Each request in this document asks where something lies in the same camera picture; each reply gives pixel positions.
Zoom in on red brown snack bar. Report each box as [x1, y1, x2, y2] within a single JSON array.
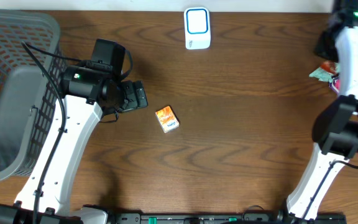
[[319, 60, 339, 75]]

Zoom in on teal wet wipes pack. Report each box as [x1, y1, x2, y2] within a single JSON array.
[[309, 67, 337, 83]]

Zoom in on purple sanitary pad pack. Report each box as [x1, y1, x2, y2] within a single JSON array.
[[329, 74, 358, 93]]

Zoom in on orange tissue pack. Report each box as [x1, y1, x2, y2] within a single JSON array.
[[155, 106, 180, 133]]

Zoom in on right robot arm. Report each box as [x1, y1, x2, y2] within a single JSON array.
[[275, 0, 358, 223]]

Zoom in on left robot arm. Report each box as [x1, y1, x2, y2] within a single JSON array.
[[0, 39, 148, 224]]

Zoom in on white barcode scanner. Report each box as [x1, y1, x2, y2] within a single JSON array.
[[183, 7, 211, 50]]

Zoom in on grey plastic mesh basket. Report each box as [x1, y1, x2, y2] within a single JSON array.
[[0, 10, 67, 181]]

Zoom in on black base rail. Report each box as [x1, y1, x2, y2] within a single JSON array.
[[82, 203, 347, 224]]

